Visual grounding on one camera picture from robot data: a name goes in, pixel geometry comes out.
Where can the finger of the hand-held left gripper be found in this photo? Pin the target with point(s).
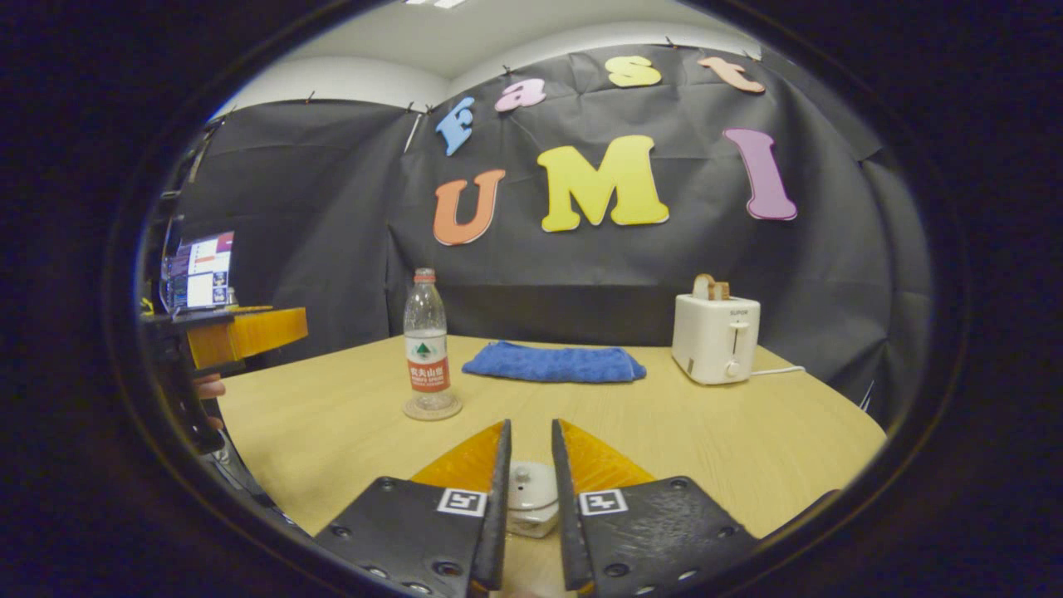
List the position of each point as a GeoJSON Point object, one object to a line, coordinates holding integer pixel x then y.
{"type": "Point", "coordinates": [249, 334]}

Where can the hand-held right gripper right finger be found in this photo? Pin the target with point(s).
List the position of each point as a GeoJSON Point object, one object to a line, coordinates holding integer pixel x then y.
{"type": "Point", "coordinates": [566, 515]}

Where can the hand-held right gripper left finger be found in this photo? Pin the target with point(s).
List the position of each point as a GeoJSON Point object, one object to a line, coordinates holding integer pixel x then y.
{"type": "Point", "coordinates": [497, 515]}

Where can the round wooden coaster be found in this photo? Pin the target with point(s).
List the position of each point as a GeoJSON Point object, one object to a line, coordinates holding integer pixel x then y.
{"type": "Point", "coordinates": [433, 413]}

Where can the clear plastic water bottle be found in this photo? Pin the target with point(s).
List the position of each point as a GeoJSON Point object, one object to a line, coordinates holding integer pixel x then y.
{"type": "Point", "coordinates": [427, 357]}

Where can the computer monitor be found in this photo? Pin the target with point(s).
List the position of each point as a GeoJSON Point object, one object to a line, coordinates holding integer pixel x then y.
{"type": "Point", "coordinates": [203, 270]}

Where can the blue towel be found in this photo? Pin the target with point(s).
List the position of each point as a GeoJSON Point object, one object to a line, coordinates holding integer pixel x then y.
{"type": "Point", "coordinates": [552, 364]}

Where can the white toaster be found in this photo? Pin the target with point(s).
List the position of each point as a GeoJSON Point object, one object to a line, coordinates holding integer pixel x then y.
{"type": "Point", "coordinates": [714, 340]}

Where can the bread slice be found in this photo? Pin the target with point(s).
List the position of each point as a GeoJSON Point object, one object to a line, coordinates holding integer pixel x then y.
{"type": "Point", "coordinates": [710, 288]}

